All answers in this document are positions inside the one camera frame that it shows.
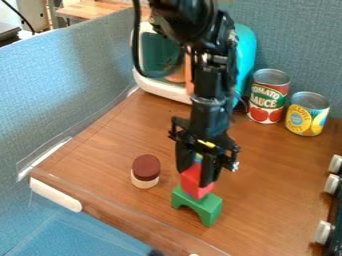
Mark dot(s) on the toy stove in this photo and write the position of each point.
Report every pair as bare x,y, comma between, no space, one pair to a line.
331,200

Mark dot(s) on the red cube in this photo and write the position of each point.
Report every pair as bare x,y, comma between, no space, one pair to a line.
192,181

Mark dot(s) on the green arch block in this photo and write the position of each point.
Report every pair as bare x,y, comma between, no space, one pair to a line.
206,206

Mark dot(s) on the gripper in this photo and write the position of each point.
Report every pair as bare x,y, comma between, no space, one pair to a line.
209,116

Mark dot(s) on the wooden desk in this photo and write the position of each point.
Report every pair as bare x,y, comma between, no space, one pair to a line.
93,8

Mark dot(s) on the red tomato can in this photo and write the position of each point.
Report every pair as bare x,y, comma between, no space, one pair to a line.
267,98

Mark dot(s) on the brown cylinder block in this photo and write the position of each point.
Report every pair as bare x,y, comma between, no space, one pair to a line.
146,167

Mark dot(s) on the yellow pineapple can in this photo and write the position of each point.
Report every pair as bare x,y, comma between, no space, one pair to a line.
306,116

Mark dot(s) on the toy microwave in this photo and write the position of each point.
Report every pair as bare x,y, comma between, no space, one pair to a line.
158,53

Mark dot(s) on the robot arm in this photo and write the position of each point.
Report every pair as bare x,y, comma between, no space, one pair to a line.
196,20

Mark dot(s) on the cream cylinder block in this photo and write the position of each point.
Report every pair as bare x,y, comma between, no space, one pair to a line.
143,183

